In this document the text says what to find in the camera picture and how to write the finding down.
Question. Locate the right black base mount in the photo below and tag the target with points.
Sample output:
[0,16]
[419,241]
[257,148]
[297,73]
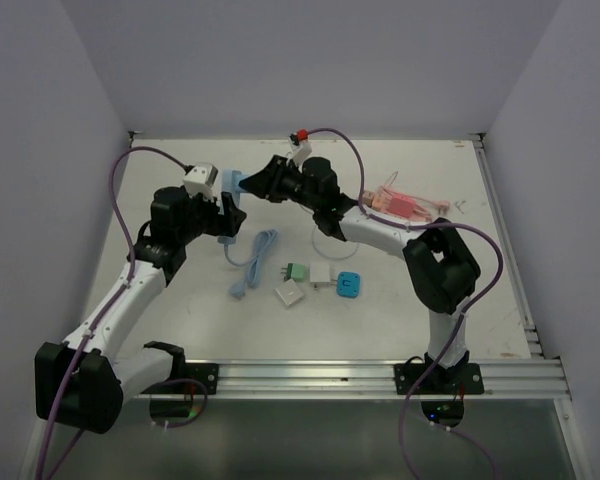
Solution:
[465,378]

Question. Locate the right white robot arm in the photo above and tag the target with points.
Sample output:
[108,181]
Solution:
[442,270]

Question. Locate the white cube charger plug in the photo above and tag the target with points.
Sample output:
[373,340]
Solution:
[320,274]

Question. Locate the pink power strip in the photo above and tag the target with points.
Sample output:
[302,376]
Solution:
[421,215]

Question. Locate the tan cube adapter on strip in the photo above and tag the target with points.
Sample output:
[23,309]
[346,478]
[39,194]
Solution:
[367,198]

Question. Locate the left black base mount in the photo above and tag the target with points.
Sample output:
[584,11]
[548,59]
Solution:
[205,373]

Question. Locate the blue power strip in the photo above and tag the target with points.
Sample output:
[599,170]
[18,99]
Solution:
[225,187]

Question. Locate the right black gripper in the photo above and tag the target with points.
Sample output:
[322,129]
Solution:
[267,183]

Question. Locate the aluminium front rail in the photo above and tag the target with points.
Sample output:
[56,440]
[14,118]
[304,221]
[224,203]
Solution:
[305,375]

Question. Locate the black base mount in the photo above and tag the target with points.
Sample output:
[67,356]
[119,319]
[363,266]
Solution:
[465,378]
[205,373]

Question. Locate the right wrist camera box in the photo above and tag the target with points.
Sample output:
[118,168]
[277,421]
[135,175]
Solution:
[300,147]

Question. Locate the green charger plug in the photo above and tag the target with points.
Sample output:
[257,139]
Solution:
[294,271]

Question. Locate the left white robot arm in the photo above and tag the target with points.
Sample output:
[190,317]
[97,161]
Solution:
[102,333]

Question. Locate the red pink charger plug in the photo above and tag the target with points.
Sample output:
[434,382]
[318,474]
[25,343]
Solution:
[401,206]

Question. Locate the blue round plug adapter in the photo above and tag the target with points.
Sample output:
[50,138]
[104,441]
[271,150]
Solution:
[348,284]

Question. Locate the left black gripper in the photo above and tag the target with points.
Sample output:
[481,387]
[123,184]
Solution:
[226,224]

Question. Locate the light blue charger plug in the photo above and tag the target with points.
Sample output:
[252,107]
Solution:
[235,179]

